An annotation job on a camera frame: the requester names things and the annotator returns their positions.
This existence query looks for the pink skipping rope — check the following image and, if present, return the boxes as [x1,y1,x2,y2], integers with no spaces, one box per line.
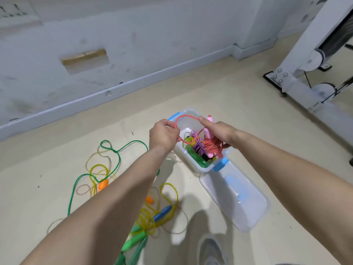
[174,113,226,160]

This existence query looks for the person's left hand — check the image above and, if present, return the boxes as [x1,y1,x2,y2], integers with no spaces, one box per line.
[149,119,182,156]

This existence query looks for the clear storage box blue latches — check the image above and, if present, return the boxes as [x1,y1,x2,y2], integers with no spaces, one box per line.
[168,109,230,174]

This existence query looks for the small wooden wall block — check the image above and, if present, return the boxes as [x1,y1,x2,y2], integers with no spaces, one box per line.
[61,48,109,67]

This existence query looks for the pile of colourful jump ropes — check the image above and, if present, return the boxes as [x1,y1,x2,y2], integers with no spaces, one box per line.
[47,139,191,265]

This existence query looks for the person's right forearm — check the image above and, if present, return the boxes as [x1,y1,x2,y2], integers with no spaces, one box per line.
[231,130,353,265]

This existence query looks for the clear plastic box lid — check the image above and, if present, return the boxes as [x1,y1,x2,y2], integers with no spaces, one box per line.
[200,159,270,233]

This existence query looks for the person's right hand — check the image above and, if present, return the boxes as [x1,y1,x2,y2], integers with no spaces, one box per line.
[199,117,245,151]

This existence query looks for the person's left forearm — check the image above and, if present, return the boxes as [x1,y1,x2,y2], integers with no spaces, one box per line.
[19,146,173,265]

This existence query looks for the black foam roller pad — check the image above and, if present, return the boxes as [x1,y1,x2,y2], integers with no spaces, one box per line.
[317,8,353,60]

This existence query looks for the white metal machine frame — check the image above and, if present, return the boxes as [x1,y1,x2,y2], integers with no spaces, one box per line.
[270,0,353,148]

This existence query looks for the white wall socket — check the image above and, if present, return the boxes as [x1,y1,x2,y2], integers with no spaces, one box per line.
[0,1,43,29]

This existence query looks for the grey right shoe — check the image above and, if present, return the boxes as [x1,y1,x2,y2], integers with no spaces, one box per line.
[196,234,230,265]

